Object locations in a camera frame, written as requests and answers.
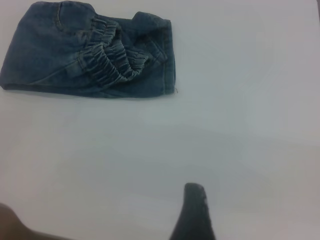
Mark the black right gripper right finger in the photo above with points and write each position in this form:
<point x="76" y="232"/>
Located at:
<point x="195" y="215"/>

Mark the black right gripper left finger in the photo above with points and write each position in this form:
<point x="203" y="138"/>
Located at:
<point x="8" y="225"/>

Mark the blue denim shorts basketball print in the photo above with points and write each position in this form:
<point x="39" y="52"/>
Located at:
<point x="50" y="55"/>

